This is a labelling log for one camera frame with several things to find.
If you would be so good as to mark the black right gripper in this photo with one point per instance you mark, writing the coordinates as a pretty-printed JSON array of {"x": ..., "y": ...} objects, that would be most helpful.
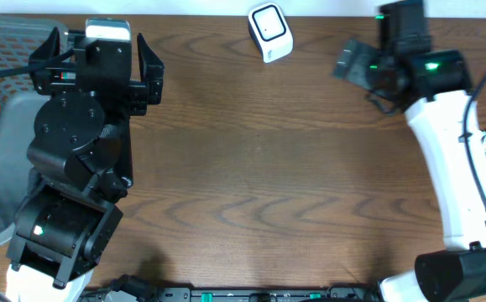
[{"x": 360, "y": 71}]

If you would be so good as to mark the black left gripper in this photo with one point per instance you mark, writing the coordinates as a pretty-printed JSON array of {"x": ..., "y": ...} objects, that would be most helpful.
[{"x": 128, "y": 96}]

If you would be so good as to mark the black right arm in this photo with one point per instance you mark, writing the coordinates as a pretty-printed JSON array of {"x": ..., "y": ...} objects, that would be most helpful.
[{"x": 435, "y": 92}]

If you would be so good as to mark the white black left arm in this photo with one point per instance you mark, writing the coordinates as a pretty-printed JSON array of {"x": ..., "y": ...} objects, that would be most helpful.
[{"x": 82, "y": 153}]

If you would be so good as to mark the grey plastic basket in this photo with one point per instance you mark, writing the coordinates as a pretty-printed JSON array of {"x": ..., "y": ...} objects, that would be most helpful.
[{"x": 19, "y": 104}]

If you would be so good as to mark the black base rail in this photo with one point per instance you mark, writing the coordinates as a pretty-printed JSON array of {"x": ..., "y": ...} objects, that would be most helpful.
[{"x": 334, "y": 293}]

